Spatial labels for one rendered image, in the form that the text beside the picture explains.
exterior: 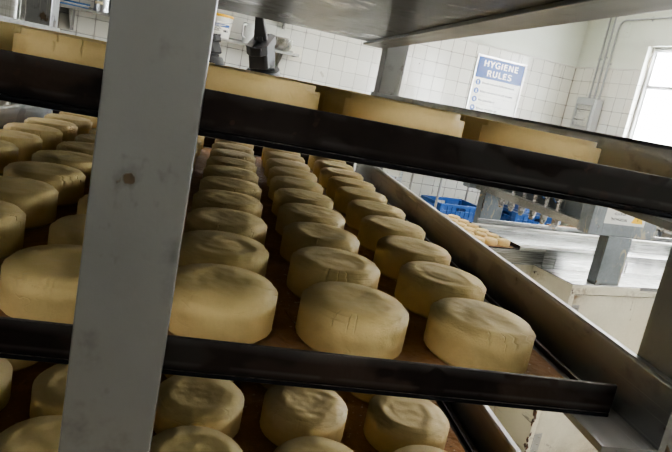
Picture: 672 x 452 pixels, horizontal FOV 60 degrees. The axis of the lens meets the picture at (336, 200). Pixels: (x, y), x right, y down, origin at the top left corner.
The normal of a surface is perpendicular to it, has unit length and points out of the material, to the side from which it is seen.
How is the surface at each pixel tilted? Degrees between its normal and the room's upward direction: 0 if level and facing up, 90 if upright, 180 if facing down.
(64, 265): 0
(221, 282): 0
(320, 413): 0
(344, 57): 90
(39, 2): 90
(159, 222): 90
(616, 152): 90
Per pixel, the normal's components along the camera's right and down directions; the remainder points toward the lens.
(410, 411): 0.19, -0.96
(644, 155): -0.97, -0.16
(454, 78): 0.29, 0.24
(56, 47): -0.03, 0.18
